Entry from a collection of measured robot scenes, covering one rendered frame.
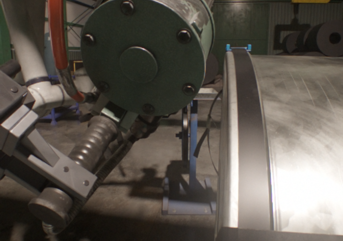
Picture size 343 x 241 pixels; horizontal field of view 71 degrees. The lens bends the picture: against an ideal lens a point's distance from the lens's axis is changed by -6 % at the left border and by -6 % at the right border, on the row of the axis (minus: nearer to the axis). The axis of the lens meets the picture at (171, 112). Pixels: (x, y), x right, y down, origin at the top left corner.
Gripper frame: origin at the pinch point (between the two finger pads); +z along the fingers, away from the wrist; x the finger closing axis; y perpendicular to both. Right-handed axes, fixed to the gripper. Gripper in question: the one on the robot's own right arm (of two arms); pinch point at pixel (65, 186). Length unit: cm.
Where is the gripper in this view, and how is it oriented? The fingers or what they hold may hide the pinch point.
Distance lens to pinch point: 29.5
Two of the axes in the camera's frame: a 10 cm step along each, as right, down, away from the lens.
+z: 7.5, 6.1, 2.5
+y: 2.4, -6.0, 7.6
